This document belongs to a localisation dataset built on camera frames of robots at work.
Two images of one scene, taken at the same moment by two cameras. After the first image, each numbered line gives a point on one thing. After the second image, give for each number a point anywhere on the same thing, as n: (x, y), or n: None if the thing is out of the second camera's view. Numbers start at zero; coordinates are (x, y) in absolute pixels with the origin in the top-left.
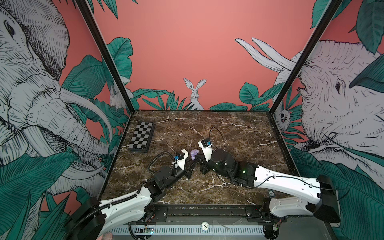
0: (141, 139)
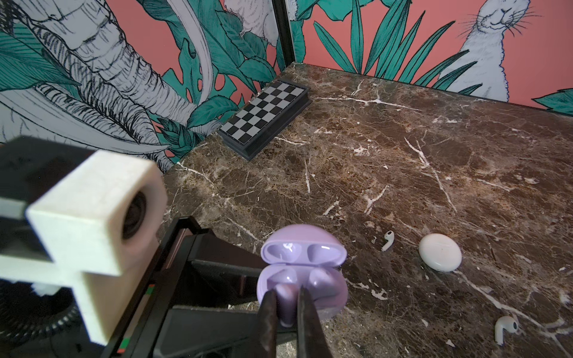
0: (265, 115)
